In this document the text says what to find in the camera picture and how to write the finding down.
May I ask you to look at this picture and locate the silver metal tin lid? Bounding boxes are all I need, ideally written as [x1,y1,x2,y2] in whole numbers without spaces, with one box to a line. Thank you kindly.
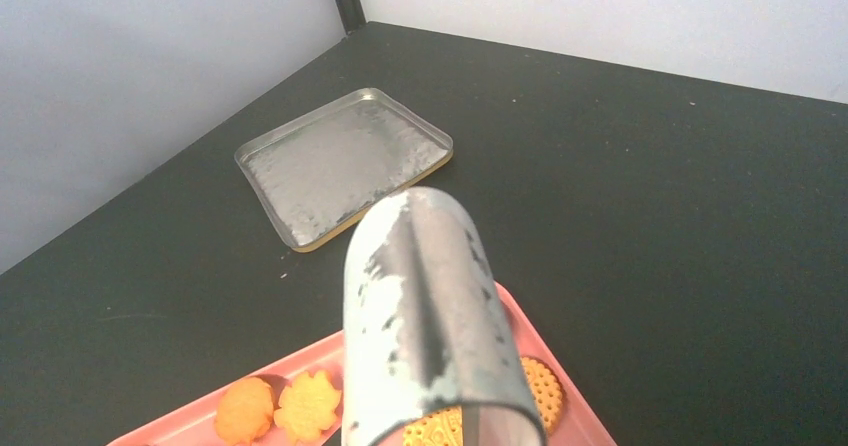
[234,87,454,253]

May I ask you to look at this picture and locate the flower-shaped tan cookie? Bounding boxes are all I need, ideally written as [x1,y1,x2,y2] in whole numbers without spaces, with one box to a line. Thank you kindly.
[273,369,342,445]

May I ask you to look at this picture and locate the round dotted yellow biscuit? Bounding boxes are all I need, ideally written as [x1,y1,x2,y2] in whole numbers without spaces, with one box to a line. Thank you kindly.
[403,407,463,446]
[521,356,566,436]

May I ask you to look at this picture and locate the round swirl tan cookie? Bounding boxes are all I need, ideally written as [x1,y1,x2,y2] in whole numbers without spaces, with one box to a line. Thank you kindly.
[214,377,274,445]

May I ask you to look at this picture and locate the metal tongs white handles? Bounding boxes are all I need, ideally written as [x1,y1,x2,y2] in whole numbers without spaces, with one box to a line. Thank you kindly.
[341,187,547,445]

